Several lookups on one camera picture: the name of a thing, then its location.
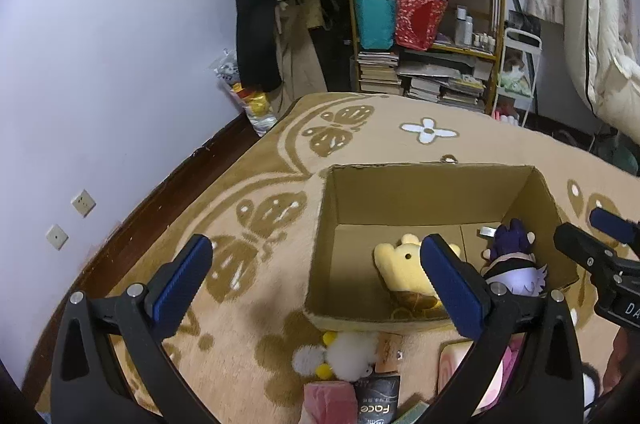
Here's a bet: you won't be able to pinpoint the white duvet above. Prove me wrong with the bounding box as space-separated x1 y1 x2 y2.
560 0 640 135

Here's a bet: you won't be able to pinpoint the black hanging coat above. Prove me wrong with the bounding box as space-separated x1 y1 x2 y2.
231 0 284 93

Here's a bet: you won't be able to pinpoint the beige butterfly patterned rug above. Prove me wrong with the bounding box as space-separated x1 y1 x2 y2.
30 91 640 424

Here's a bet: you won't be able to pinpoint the white fluffy duck plush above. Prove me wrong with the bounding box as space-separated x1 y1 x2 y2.
292 330 406 383

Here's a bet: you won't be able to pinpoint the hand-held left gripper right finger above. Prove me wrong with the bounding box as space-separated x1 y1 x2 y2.
420 234 586 424

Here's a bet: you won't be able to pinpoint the teal bag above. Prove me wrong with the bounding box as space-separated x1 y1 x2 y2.
352 0 399 50

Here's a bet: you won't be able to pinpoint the green packet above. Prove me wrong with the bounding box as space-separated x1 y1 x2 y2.
397 400 432 424

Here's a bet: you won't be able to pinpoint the purple haired plush doll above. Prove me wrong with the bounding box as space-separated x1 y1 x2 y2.
481 219 549 299

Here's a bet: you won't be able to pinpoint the stack of books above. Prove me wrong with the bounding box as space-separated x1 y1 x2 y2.
356 50 401 95

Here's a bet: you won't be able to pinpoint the clear bag of toys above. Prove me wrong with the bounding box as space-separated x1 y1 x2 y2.
210 48 279 138

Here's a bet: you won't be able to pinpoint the yellow framed shelf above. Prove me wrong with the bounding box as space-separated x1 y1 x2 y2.
344 0 509 115

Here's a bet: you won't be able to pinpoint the tall white bottles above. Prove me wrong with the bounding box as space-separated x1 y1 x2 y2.
454 5 476 47

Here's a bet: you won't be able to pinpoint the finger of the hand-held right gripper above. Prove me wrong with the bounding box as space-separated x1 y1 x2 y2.
554 224 621 277
590 206 640 249

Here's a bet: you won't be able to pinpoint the pile of magazines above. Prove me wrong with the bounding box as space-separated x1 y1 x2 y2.
397 54 494 113

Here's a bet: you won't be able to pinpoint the black tissue packet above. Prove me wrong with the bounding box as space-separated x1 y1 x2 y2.
354 374 404 424

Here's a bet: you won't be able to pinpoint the white wall socket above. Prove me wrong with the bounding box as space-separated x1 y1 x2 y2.
46 224 69 251
71 189 97 219

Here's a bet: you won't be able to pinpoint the red patterned bag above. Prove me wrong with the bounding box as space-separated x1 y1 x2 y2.
395 0 452 52

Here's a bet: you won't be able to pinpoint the yellow plush toy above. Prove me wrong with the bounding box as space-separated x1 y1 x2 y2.
374 233 463 320

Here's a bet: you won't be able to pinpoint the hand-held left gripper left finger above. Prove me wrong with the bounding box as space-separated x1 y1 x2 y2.
50 234 215 424

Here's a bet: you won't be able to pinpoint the row of small bottles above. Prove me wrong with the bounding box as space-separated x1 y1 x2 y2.
472 31 498 54

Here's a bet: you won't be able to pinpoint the beige hanging garment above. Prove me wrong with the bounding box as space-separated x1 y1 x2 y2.
274 0 331 100

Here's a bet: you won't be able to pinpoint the white metal cart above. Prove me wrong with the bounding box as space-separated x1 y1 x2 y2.
492 26 544 128

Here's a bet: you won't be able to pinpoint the black hanging garment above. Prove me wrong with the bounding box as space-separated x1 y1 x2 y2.
307 0 359 94

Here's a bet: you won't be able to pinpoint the brown cardboard box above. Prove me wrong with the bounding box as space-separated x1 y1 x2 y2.
302 163 581 332

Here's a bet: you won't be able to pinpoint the light pink plush toy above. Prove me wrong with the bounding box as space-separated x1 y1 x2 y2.
303 380 361 424

